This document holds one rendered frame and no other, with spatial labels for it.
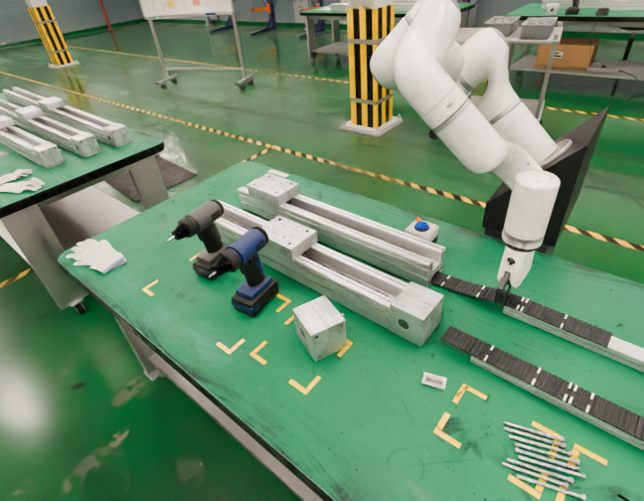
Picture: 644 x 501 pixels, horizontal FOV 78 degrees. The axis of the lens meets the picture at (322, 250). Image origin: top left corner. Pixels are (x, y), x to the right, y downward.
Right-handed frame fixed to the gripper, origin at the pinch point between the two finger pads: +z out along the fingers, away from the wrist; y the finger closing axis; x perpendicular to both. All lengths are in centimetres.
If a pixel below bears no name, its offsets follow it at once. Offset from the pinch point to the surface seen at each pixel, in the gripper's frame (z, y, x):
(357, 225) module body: -0.5, 2.2, 48.7
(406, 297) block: -3.4, -19.8, 17.3
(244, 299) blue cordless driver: 1, -41, 54
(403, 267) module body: 2.0, -5.0, 26.9
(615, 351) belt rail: 3.4, -1.9, -24.6
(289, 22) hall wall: 72, 735, 808
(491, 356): 2.7, -19.6, -4.3
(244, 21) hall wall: 73, 732, 979
